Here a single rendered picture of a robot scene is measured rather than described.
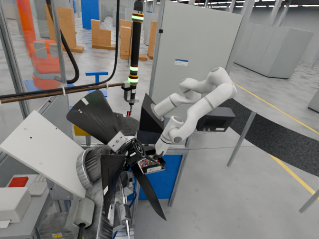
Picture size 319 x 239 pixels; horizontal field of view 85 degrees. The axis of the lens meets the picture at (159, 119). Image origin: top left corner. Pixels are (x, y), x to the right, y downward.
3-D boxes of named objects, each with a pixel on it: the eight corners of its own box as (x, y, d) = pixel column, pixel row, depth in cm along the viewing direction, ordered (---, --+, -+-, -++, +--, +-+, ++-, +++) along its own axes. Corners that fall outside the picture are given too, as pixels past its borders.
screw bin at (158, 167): (137, 175, 125) (138, 169, 122) (131, 160, 138) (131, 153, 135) (164, 169, 135) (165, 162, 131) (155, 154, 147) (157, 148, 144)
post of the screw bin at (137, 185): (131, 225, 173) (138, 168, 133) (130, 222, 176) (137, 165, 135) (134, 225, 174) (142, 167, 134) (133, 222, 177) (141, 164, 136)
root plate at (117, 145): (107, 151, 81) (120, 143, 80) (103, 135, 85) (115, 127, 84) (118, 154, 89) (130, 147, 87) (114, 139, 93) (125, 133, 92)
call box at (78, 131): (74, 137, 127) (73, 125, 122) (78, 129, 136) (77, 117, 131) (98, 137, 131) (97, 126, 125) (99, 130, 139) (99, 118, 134)
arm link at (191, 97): (169, 94, 159) (191, 78, 151) (180, 109, 165) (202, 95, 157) (168, 98, 149) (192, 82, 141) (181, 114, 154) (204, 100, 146)
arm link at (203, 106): (221, 117, 96) (176, 148, 101) (209, 104, 109) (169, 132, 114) (215, 106, 91) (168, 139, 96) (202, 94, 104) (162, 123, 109)
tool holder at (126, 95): (126, 105, 80) (127, 85, 75) (117, 99, 84) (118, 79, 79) (141, 101, 85) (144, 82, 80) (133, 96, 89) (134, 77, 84)
